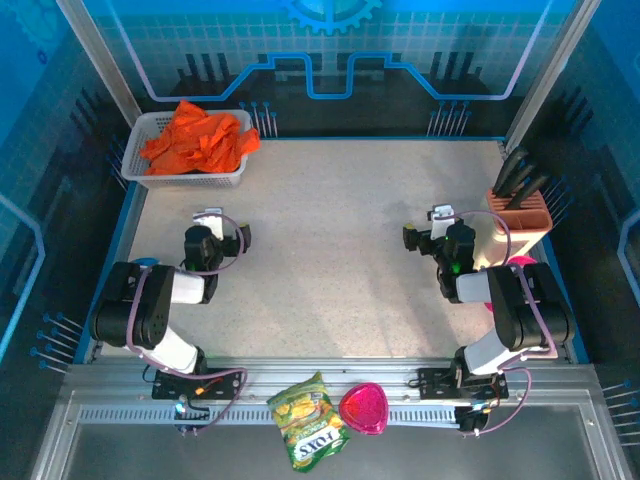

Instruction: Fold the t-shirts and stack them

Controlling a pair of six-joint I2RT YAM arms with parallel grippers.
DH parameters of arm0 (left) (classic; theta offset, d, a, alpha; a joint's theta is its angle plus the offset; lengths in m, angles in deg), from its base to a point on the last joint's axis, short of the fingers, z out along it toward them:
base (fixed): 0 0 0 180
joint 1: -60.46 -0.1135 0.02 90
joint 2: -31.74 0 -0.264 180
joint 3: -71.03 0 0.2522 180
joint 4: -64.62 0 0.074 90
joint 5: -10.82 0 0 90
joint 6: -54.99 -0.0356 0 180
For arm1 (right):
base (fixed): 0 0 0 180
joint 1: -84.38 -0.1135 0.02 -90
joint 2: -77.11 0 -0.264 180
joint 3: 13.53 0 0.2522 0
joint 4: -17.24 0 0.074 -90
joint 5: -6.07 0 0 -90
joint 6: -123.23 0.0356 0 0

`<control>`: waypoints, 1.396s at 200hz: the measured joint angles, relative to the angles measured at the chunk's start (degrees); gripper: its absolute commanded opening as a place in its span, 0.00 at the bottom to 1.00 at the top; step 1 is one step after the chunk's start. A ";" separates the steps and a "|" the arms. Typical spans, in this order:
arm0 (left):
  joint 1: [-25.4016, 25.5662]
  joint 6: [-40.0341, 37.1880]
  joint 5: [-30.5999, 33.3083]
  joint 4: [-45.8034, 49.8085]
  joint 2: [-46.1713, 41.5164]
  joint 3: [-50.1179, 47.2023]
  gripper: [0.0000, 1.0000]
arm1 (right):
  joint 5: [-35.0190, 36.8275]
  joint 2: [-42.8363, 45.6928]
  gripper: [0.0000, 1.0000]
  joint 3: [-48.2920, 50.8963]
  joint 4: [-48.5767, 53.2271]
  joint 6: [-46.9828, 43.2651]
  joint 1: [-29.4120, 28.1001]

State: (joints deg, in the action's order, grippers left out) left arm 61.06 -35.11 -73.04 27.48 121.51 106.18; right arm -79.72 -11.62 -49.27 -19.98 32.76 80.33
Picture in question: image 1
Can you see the green snack bag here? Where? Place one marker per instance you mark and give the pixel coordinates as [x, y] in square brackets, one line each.
[307, 425]

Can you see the pink heart-shaped bowl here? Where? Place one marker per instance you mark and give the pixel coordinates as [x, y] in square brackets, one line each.
[364, 407]

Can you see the black knife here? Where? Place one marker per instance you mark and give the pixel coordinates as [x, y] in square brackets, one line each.
[532, 190]
[522, 176]
[515, 161]

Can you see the blue plate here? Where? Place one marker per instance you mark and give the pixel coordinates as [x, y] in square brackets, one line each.
[143, 261]

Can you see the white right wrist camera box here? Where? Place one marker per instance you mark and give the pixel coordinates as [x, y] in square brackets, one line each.
[441, 222]

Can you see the pink plate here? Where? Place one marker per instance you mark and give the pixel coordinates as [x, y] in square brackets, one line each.
[522, 261]

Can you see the aluminium frame post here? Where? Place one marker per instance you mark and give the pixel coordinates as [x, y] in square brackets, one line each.
[97, 55]
[555, 65]

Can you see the orange t-shirt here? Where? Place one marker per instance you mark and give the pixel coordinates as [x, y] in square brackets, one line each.
[172, 147]
[227, 142]

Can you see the terracotta and white knife block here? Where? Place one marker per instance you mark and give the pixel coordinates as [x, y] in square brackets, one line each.
[525, 220]

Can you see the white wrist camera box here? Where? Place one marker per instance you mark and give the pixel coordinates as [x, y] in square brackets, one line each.
[441, 222]
[214, 222]

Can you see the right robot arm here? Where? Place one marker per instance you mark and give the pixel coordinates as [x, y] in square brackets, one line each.
[520, 315]

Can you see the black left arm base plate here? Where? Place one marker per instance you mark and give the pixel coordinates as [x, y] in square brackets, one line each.
[220, 385]

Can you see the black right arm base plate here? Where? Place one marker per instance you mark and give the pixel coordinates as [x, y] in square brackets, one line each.
[432, 382]

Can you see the white plastic basket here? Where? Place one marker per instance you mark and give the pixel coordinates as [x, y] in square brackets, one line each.
[165, 181]

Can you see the aluminium frame rail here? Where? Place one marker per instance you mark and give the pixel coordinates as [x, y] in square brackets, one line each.
[300, 365]

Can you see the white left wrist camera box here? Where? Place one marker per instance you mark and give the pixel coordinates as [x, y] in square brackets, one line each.
[214, 222]

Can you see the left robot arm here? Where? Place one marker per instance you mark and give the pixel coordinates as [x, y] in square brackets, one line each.
[155, 305]

